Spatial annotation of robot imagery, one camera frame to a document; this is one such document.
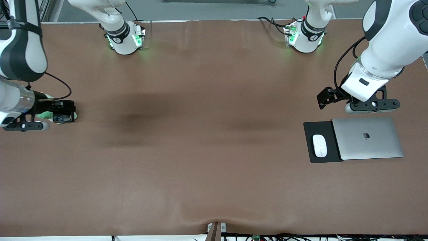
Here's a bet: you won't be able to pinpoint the white computer mouse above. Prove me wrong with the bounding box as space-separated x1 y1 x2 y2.
312 134 327 158

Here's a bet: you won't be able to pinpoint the black mouse pad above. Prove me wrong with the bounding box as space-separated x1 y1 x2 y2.
303 121 344 164

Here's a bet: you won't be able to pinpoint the green dinosaur plush toy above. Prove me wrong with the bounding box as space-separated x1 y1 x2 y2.
35 95 78 125

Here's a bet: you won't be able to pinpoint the silver closed laptop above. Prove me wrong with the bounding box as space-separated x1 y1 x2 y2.
332 116 404 160

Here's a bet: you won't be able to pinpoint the brown table cover mat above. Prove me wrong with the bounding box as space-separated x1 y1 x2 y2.
0 18 428 237

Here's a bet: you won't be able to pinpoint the black right arm wrist cable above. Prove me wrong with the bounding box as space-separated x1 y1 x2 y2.
43 71 73 101

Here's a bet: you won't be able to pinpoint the black left arm base cables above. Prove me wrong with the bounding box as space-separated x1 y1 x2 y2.
257 15 305 36

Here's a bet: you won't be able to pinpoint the black right arm base cable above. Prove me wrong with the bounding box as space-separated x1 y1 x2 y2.
125 0 139 22

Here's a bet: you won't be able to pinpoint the grey metal bracket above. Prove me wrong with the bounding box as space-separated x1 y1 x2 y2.
207 222 227 233

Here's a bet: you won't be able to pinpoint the brown mounting post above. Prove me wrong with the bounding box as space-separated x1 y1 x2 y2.
205 222 222 241

